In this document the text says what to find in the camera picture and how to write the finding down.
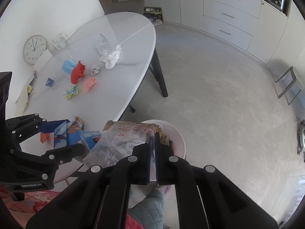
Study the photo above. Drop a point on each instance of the white cabinet unit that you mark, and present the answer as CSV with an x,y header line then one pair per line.
x,y
190,0

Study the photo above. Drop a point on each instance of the grey metal stool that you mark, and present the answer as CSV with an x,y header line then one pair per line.
x,y
299,81

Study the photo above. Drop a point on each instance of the brown snack wrapper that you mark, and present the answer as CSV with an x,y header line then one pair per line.
x,y
79,119

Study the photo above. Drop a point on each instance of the dark round device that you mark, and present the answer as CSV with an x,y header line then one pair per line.
x,y
302,137

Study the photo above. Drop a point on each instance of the row of shoes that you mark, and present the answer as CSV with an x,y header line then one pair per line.
x,y
152,10

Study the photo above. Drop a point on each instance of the clear printed snack bag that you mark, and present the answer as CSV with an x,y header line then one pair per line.
x,y
119,138

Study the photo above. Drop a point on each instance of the clear plastic bottle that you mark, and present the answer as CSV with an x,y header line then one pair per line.
x,y
102,45

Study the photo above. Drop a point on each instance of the red paper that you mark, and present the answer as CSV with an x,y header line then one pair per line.
x,y
77,72

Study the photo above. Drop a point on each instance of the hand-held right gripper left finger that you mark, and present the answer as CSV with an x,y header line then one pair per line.
x,y
148,164

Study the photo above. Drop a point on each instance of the clear glass container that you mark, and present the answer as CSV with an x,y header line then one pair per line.
x,y
59,41

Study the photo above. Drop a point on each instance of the white round plastic bin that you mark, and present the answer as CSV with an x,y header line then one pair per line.
x,y
177,138

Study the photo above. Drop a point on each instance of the orange paper scrap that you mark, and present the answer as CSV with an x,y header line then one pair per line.
x,y
44,137

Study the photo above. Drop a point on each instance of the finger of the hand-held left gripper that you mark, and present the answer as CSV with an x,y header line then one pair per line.
x,y
51,126
64,151

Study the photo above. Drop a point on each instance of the grey upholstered chair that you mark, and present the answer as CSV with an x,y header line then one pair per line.
x,y
126,4

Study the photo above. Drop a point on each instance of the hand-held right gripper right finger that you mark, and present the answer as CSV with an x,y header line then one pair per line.
x,y
156,158

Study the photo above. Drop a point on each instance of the grey patterned crumpled paper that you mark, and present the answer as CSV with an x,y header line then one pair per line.
x,y
95,70

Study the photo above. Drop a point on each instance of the white card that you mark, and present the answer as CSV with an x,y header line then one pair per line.
x,y
43,60

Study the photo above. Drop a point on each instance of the round white wall clock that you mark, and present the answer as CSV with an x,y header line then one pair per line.
x,y
34,50

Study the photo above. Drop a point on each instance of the yellow and blue crumpled paper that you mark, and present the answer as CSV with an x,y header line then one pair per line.
x,y
72,92

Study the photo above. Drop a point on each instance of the white tissue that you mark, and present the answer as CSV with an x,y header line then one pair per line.
x,y
112,57

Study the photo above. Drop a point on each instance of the red floral quilted jacket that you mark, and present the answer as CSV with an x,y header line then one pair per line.
x,y
35,202

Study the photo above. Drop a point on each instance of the pink crumpled paper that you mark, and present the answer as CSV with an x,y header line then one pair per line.
x,y
89,84

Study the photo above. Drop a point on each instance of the blue face mask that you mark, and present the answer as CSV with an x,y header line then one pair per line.
x,y
68,66

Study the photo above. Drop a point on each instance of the black table leg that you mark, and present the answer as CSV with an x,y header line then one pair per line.
x,y
160,78
132,109

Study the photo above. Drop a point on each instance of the blue printed carton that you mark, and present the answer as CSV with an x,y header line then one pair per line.
x,y
73,136

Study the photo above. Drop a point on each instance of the small blue wrapper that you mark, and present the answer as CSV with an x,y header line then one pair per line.
x,y
49,82

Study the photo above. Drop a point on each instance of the yellow sticky notes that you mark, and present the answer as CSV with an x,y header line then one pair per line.
x,y
30,89

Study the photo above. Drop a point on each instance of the person's grey quilted pants leg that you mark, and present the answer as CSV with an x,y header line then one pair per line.
x,y
147,210

